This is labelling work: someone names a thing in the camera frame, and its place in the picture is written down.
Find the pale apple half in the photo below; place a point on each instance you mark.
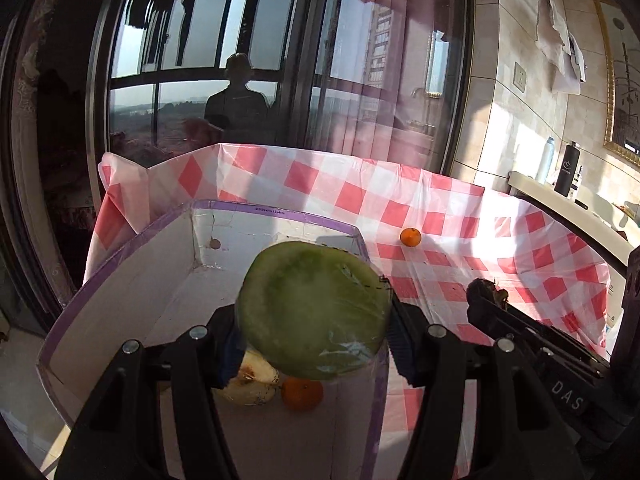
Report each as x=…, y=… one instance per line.
x=252, y=385

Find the green apple half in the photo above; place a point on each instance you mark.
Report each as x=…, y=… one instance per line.
x=310, y=310

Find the pink sheer curtain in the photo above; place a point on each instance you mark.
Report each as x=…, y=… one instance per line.
x=400, y=35

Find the black bottle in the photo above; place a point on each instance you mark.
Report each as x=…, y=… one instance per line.
x=567, y=170

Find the white hanging cloth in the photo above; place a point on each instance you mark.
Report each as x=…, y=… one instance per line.
x=557, y=40

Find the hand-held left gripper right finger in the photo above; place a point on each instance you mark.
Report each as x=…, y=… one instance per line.
x=402, y=355

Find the dark patterned curtain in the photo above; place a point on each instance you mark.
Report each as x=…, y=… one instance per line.
x=50, y=160

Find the white ledge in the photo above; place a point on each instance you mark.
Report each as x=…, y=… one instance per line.
x=530, y=185

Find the white spray bottle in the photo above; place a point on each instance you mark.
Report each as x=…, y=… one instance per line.
x=545, y=160

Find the orange tangerine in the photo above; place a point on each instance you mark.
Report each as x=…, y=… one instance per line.
x=410, y=237
x=302, y=395

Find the purple cardboard box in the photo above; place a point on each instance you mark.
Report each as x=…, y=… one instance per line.
x=125, y=320

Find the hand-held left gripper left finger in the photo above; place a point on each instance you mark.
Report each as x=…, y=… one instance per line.
x=231, y=360

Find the glass window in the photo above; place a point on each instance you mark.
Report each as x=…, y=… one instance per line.
x=150, y=85

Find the gold picture frame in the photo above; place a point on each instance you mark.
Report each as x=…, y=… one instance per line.
x=612, y=85

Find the small shrivelled dark fruit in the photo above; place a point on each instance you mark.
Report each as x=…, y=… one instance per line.
x=495, y=293

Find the red white checked tablecloth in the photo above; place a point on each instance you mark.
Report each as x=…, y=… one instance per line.
x=450, y=220

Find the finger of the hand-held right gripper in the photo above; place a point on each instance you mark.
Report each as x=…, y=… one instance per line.
x=525, y=332

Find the wall socket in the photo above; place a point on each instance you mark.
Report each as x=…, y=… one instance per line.
x=520, y=76

